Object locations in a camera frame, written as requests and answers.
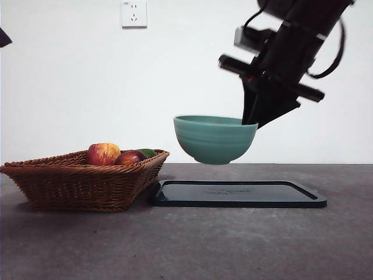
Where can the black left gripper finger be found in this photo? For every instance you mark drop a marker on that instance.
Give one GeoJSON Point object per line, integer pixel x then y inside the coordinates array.
{"type": "Point", "coordinates": [4, 39]}

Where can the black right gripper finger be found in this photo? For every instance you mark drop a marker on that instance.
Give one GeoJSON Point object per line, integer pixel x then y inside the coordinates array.
{"type": "Point", "coordinates": [250, 102]}
{"type": "Point", "coordinates": [274, 109]}

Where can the teal ceramic bowl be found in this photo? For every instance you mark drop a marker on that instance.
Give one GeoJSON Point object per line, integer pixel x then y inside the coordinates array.
{"type": "Point", "coordinates": [215, 143]}

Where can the dark green rectangular tray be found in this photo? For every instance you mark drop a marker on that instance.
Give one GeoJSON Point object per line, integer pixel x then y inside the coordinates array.
{"type": "Point", "coordinates": [239, 195]}

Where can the green avocado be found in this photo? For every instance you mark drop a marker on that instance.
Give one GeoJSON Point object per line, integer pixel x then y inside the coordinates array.
{"type": "Point", "coordinates": [149, 153]}

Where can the dark red apple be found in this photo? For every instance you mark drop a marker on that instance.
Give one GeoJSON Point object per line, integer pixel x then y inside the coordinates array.
{"type": "Point", "coordinates": [131, 158]}

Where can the red and yellow apple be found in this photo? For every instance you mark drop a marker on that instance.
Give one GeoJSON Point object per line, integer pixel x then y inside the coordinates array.
{"type": "Point", "coordinates": [103, 154]}

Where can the brown wicker basket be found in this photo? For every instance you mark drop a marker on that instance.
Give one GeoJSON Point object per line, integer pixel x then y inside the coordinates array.
{"type": "Point", "coordinates": [81, 186]}

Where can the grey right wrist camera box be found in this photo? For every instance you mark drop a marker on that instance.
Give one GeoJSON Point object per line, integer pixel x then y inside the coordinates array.
{"type": "Point", "coordinates": [240, 36]}

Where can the white wall socket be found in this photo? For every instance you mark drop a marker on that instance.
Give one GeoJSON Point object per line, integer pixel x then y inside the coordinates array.
{"type": "Point", "coordinates": [134, 14]}

